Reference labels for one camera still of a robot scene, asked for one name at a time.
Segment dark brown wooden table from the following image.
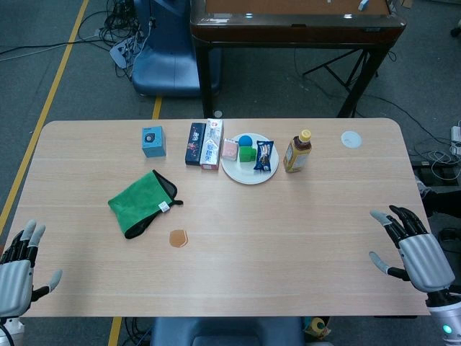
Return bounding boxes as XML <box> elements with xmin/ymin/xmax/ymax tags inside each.
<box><xmin>189</xmin><ymin>0</ymin><xmax>407</xmax><ymax>119</ymax></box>

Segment white round table grommet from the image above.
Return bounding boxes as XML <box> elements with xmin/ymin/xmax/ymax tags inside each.
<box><xmin>340</xmin><ymin>130</ymin><xmax>362</xmax><ymax>148</ymax></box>

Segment tea bottle yellow cap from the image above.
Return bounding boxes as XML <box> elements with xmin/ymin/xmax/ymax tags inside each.
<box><xmin>282</xmin><ymin>129</ymin><xmax>313</xmax><ymax>174</ymax></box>

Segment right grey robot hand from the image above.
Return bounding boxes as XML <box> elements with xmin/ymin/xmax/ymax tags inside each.
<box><xmin>369</xmin><ymin>204</ymin><xmax>457</xmax><ymax>293</ymax></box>

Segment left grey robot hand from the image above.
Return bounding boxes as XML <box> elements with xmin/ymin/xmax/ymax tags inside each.
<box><xmin>0</xmin><ymin>218</ymin><xmax>63</xmax><ymax>319</ymax></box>

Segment white wall socket strip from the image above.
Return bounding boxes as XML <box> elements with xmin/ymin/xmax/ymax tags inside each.
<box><xmin>450</xmin><ymin>120</ymin><xmax>461</xmax><ymax>156</ymax></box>

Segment white power strip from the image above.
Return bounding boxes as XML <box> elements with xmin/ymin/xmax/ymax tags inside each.
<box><xmin>109</xmin><ymin>37</ymin><xmax>145</xmax><ymax>68</ymax></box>

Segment black cable bundle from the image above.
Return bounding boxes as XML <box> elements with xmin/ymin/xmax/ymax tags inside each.
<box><xmin>97</xmin><ymin>0</ymin><xmax>145</xmax><ymax>80</ymax></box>

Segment blue snack packet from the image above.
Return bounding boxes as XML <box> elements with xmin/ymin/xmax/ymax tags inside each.
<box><xmin>253</xmin><ymin>140</ymin><xmax>275</xmax><ymax>173</ymax></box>

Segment brown liquid spill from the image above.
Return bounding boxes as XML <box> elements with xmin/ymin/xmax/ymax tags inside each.
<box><xmin>169</xmin><ymin>229</ymin><xmax>189</xmax><ymax>249</ymax></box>

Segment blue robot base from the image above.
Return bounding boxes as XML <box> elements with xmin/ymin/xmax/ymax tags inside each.
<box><xmin>131</xmin><ymin>0</ymin><xmax>221</xmax><ymax>98</ymax></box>

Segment white red toothpaste box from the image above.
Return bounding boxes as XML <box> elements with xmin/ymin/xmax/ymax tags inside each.
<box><xmin>199</xmin><ymin>118</ymin><xmax>225</xmax><ymax>172</ymax></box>

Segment dark blue toothpaste box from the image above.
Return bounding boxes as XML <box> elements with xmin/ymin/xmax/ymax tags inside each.
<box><xmin>184</xmin><ymin>122</ymin><xmax>207</xmax><ymax>167</ymax></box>

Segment person leg with shoe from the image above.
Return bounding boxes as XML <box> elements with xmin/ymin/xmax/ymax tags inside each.
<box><xmin>417</xmin><ymin>179</ymin><xmax>461</xmax><ymax>218</ymax></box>

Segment green cube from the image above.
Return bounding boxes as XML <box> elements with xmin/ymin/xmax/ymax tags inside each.
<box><xmin>238</xmin><ymin>146</ymin><xmax>258</xmax><ymax>164</ymax></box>

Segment pink block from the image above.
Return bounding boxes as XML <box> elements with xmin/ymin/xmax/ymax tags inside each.
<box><xmin>220</xmin><ymin>138</ymin><xmax>240</xmax><ymax>161</ymax></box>

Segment light blue small box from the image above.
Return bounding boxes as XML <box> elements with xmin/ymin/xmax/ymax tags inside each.
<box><xmin>140</xmin><ymin>125</ymin><xmax>168</xmax><ymax>159</ymax></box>

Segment white thin cable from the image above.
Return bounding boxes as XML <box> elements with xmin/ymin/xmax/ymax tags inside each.
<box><xmin>424</xmin><ymin>150</ymin><xmax>459</xmax><ymax>180</ymax></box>

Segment white round plate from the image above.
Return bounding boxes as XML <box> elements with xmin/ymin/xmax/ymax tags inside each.
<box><xmin>220</xmin><ymin>133</ymin><xmax>280</xmax><ymax>186</ymax></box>

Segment green cloth black trim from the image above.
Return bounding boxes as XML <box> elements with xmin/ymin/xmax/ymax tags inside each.
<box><xmin>107</xmin><ymin>169</ymin><xmax>184</xmax><ymax>240</ymax></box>

